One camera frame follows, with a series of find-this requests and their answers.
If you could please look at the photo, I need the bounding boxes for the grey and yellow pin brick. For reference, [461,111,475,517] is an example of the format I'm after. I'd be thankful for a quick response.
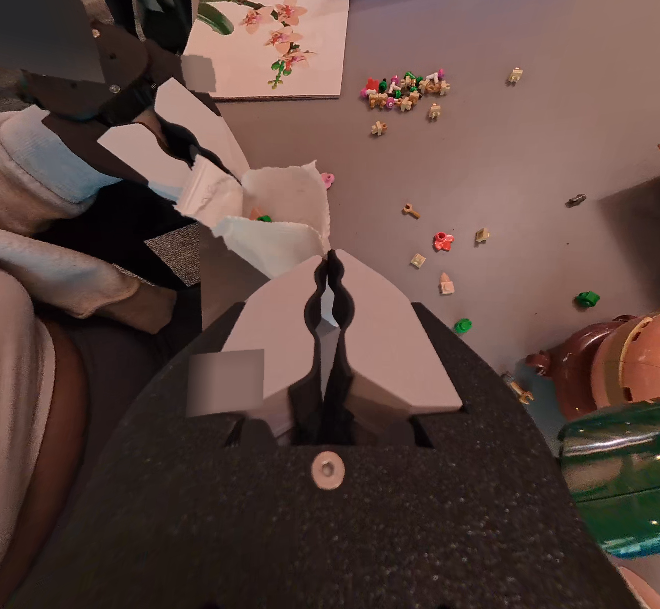
[503,372,534,405]

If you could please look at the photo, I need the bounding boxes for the orchid picture instruction booklet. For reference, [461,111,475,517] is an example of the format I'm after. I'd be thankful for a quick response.
[183,0,352,101]

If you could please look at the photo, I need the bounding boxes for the toy brick orchid pot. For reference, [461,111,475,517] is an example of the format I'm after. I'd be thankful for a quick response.
[525,310,660,558]

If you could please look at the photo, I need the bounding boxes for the grey desk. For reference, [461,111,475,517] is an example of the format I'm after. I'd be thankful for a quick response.
[198,0,660,609]

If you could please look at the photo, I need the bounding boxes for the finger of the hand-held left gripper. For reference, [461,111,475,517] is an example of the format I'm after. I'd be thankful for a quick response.
[154,78,252,180]
[97,122,195,203]

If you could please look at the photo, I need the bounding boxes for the pile of mixed small bricks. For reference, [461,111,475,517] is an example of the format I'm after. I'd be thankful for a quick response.
[361,69,452,112]

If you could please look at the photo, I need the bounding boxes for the person's left forearm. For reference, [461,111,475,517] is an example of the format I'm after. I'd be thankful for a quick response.
[0,111,124,236]

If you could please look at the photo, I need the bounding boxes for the cluster of tan pink pieces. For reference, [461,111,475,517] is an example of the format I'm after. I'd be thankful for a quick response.
[411,228,491,335]

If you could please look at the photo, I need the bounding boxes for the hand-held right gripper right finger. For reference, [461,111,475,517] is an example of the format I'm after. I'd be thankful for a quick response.
[324,249,464,445]

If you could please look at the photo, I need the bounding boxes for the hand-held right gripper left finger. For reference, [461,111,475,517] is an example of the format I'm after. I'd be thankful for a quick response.
[223,256,327,446]

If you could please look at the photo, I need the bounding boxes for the white paper bag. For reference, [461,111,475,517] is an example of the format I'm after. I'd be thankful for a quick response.
[175,158,341,331]

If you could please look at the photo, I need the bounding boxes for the person's dark trousers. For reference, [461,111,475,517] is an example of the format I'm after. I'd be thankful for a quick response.
[31,176,207,465]

